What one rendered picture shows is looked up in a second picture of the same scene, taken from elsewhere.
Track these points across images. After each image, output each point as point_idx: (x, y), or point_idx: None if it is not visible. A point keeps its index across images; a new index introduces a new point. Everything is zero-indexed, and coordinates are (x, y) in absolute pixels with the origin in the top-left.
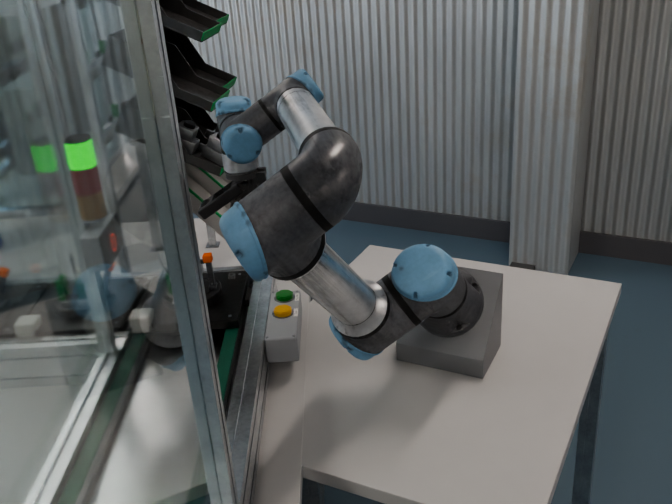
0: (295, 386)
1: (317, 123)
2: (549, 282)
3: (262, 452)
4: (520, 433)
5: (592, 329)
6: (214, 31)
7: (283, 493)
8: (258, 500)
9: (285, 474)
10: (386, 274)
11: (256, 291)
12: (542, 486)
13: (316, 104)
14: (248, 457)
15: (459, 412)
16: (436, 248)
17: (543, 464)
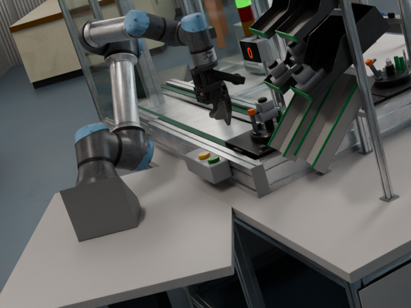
0: (190, 178)
1: (100, 21)
2: (45, 300)
3: (181, 160)
4: (62, 214)
5: (16, 277)
6: None
7: (159, 159)
8: (168, 154)
9: (164, 161)
10: (116, 135)
11: (237, 155)
12: (52, 205)
13: (112, 21)
14: (165, 134)
15: None
16: (81, 128)
17: (51, 210)
